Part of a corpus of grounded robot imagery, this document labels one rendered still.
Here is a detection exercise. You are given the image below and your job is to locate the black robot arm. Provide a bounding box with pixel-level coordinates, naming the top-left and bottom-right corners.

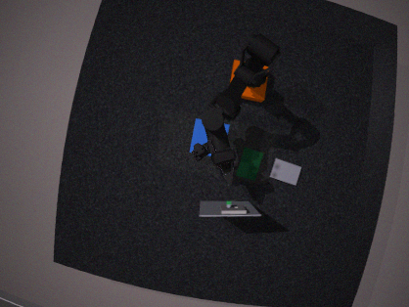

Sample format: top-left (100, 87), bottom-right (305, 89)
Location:
top-left (192, 32), bottom-right (281, 161)

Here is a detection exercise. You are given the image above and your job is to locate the grey panel with two small square holes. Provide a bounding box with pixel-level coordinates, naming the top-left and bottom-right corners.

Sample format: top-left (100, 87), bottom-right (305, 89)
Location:
top-left (199, 200), bottom-right (261, 216)

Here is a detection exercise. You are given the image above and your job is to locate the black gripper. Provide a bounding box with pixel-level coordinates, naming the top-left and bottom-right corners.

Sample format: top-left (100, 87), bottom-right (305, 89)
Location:
top-left (206, 129), bottom-right (236, 186)

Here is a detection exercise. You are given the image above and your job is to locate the green flat square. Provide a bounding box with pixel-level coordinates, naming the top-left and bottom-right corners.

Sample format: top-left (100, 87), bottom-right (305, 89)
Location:
top-left (236, 147), bottom-right (263, 181)

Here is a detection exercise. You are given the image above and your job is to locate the white flat rectangular block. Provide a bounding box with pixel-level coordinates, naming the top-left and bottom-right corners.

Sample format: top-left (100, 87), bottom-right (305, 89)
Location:
top-left (269, 158), bottom-right (301, 185)

